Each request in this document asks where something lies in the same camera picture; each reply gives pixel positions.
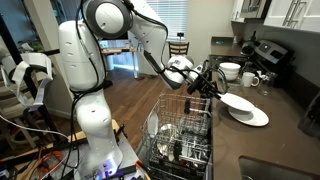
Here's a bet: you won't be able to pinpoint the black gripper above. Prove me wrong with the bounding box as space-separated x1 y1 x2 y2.
199 78 224 102

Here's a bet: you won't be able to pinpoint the white dinner plate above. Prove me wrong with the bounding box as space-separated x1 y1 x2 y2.
227 105 270 128
218 92 256 113

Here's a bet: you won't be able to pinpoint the small white plate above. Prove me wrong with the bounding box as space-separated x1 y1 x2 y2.
146 111 160 138

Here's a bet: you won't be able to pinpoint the clear drinking glasses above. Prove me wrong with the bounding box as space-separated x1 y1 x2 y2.
226 77 245 95

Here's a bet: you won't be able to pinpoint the white ceramic bowl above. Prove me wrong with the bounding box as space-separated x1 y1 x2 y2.
218 61 242 75
221 69 240 79
224 72 240 83

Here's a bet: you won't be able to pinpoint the white mug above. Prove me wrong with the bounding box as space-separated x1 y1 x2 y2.
241 71 260 88

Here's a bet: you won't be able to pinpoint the clear glass jar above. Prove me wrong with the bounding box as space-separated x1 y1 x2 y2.
258 71 277 97

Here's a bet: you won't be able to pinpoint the wooden chair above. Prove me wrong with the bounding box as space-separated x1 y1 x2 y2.
168 41 190 59

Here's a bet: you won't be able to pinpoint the black kitchen utensil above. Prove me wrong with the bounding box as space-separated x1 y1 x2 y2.
172 139 184 162

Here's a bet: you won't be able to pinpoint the black cutlery basket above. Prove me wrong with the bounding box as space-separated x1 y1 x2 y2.
148 154 209 180

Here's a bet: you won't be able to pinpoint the narrow white upper cabinet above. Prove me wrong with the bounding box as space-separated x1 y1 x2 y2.
230 0 246 24

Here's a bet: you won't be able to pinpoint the white window blinds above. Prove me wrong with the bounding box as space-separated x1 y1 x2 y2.
146 0 189 43

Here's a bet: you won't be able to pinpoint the kitchen sink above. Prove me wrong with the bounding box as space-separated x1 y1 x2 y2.
238 154 320 180

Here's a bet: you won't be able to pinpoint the stainless microwave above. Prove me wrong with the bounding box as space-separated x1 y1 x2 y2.
239 0 272 20

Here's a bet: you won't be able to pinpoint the black clamp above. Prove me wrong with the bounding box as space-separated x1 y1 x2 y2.
114 124 127 138

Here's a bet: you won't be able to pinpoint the wooden desk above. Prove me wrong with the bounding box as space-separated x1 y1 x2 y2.
99 47 139 79

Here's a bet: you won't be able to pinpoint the wooden board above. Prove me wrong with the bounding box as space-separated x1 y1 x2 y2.
0 119 122 168

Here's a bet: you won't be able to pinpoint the black metal stand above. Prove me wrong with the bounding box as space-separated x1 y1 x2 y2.
0 13 63 148

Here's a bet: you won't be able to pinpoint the wire dishwasher rack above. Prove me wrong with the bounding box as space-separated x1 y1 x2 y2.
139 94 214 180

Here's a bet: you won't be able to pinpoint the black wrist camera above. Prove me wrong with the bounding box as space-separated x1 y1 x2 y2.
186 77 203 96

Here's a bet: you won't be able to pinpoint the orange handled tool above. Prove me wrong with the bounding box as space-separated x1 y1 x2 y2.
134 159 152 180

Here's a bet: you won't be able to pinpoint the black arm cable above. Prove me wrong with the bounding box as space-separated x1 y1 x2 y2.
58 0 231 180

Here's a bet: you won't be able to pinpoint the orange cable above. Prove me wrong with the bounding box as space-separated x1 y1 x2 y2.
36 150 65 174

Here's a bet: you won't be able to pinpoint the thin white cable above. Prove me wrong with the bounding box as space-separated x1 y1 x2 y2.
0 114 73 180

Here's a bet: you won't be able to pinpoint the white strap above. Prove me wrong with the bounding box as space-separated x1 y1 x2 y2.
0 52 54 108

